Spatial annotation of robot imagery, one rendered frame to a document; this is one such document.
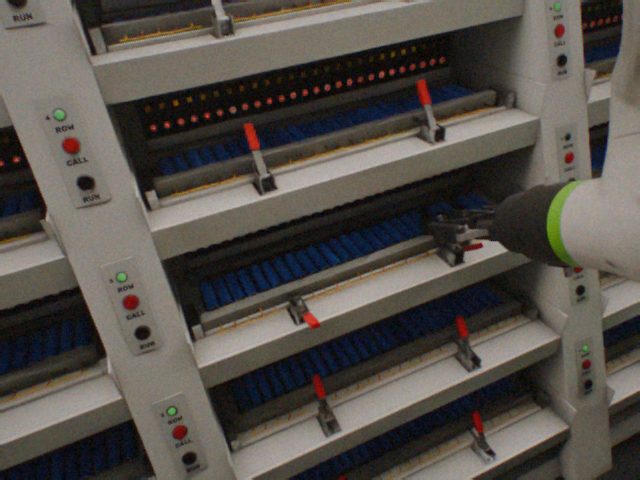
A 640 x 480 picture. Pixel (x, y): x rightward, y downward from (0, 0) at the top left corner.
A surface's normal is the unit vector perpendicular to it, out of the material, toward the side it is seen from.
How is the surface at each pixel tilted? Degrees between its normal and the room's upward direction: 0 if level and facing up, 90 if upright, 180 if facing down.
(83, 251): 90
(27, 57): 90
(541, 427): 21
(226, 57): 111
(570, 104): 90
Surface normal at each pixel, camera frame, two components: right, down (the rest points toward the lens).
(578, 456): 0.33, 0.19
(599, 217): -0.99, -0.11
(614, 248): -0.89, 0.41
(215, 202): -0.09, -0.80
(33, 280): 0.39, 0.51
